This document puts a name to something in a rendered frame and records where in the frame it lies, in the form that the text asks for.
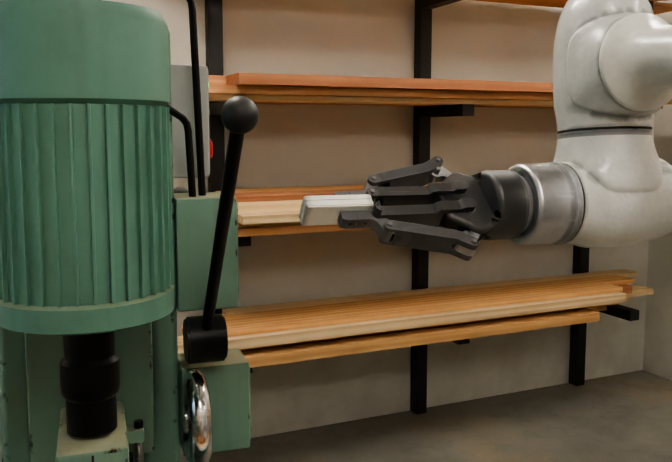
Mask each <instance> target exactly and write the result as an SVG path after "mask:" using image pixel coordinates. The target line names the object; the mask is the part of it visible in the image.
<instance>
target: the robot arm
mask: <svg viewBox="0 0 672 462"><path fill-rule="evenodd" d="M552 84H553V104H554V111H555V116H556V123H557V146H556V152H555V157H554V161H553V162H549V163H520V164H516V165H514V166H512V167H510V168H509V169H508V170H485V171H482V172H479V173H477V174H475V175H472V176H468V175H464V174H461V173H450V172H449V171H448V170H447V169H445V168H444V167H443V166H442V164H443V159H442V158H441V157H439V156H435V157H433V158H431V159H430V160H428V161H427V162H425V163H422V164H417V165H413V166H408V167H403V168H399V169H394V170H389V171H385V172H380V173H375V174H371V175H369V176H368V179H367V182H366V184H365V187H364V190H361V191H338V192H335V194H334V195H320V196H304V197H303V201H302V204H301V208H300V212H299V215H298V216H299V219H300V223H301V225H302V226H314V225H339V228H343V229H350V228H351V229H354V228H355V229H357V228H369V229H370V230H372V231H375V232H376V234H377V235H378V236H379V237H378V241H379V242H380V243H381V244H385V245H392V246H399V247H406V248H413V249H419V250H426V251H433V252H440V253H447V254H451V255H453V256H456V257H458V258H460V259H463V260H465V261H469V260H471V258H472V256H473V255H474V253H475V251H476V249H477V248H478V246H479V244H480V242H479V241H480V240H482V239H484V240H505V239H510V240H511V241H512V242H514V243H516V244H519V245H536V244H562V243H567V244H572V245H575V246H578V247H584V248H613V247H621V246H628V245H634V244H639V243H644V242H648V241H652V240H655V239H658V238H661V237H663V236H666V235H668V234H670V233H672V165H670V164H669V163H667V162H666V161H665V160H663V159H660V158H659V157H658V155H657V152H656V149H655V146H654V141H653V134H652V122H653V114H654V113H656V112H658V111H659V110H660V108H661V107H662V106H664V105H665V104H667V103H668V102H669V101H670V100H671V99H672V25H669V24H668V23H667V22H666V21H665V20H663V19H662V18H660V17H658V16H656V15H654V14H653V10H652V7H651V5H650V3H649V1H648V0H568V1H567V3H566V4H565V6H564V8H563V10H562V13H561V16H560V18H559V22H558V25H557V29H556V34H555V40H554V49H553V72H552ZM436 182H441V183H436ZM428 183H429V184H428ZM427 184H428V185H427ZM424 185H427V186H424ZM393 233H395V234H393Z"/></svg>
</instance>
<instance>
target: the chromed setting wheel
mask: <svg viewBox="0 0 672 462"><path fill-rule="evenodd" d="M183 385H184V387H185V390H186V404H183V408H182V416H183V428H184V433H185V434H187V438H186V440H185V442H184V449H185V454H186V458H187V461H188V462H209V460H210V457H211V454H212V445H213V427H212V411H211V402H210V394H209V388H208V384H207V380H206V377H205V376H204V374H203V373H202V371H200V370H198V369H190V370H188V371H187V372H186V373H185V374H184V376H183Z"/></svg>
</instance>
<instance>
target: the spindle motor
mask: <svg viewBox="0 0 672 462"><path fill-rule="evenodd" d="M169 103H170V96H169V55H168V26H167V24H166V22H165V20H164V19H163V17H162V15H161V13H160V12H158V11H156V10H154V9H151V8H147V7H143V6H139V5H134V4H128V3H122V2H114V1H106V0H0V327H2V328H5V329H8V330H11V331H16V332H22V333H31V334H41V335H56V336H70V335H89V334H99V333H106V332H112V331H118V330H123V329H128V328H131V327H135V326H139V325H143V324H146V323H149V322H153V321H155V320H158V319H161V318H163V317H165V316H167V315H168V314H170V313H171V312H172V311H173V310H174V308H175V303H174V279H173V237H172V196H171V155H170V114H169V107H166V106H167V105H168V104H169Z"/></svg>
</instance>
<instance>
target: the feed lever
mask: <svg viewBox="0 0 672 462"><path fill-rule="evenodd" d="M258 118H259V112H258V109H257V106H256V105H255V103H254V102H253V101H252V100H250V99H249V98H247V97H244V96H235V97H232V98H230V99H228V100H227V101H226V102H225V103H224V105H223V106H222V109H221V120H222V123H223V125H224V126H225V127H226V128H227V129H228V130H229V131H230V132H229V139H228V146H227V153H226V160H225V167H224V174H223V181H222V188H221V194H220V201H219V208H218V215H217V222H216V229H215V236H214V243H213V249H212V256H211V263H210V270H209V277H208V284H207V291H206V298H205V304H204V311H203V316H191V317H186V319H184V321H183V346H184V355H185V360H186V362H188V364H195V363H205V362H216V361H224V360H225V358H226V357H227V353H228V334H227V326H226V321H225V318H224V316H222V315H221V314H216V315H215V309H216V303H217V297H218V291H219V285H220V279H221V273H222V267H223V261H224V254H225V248H226V242H227V236H228V230H229V224H230V218H231V212H232V206H233V200H234V194H235V188H236V182H237V176H238V170H239V164H240V158H241V152H242V146H243V139H244V134H245V133H248V132H249V131H251V130H252V129H253V128H254V127H255V126H256V124H257V122H258Z"/></svg>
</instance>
